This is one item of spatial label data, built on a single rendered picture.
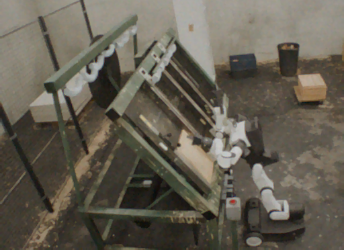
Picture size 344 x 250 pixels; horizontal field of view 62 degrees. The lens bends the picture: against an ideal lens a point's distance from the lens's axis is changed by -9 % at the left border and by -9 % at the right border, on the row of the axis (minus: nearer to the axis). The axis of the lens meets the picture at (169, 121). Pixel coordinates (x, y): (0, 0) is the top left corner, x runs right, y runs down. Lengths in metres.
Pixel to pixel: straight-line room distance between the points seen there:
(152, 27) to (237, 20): 2.15
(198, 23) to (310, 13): 2.93
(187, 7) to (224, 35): 1.85
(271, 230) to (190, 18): 4.43
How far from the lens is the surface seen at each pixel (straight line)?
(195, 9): 6.36
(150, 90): 2.89
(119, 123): 2.32
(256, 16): 7.80
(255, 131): 2.73
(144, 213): 2.98
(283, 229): 3.51
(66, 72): 2.55
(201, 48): 6.56
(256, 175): 3.04
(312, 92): 5.86
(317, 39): 8.20
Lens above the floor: 2.90
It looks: 30 degrees down
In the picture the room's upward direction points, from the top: 12 degrees counter-clockwise
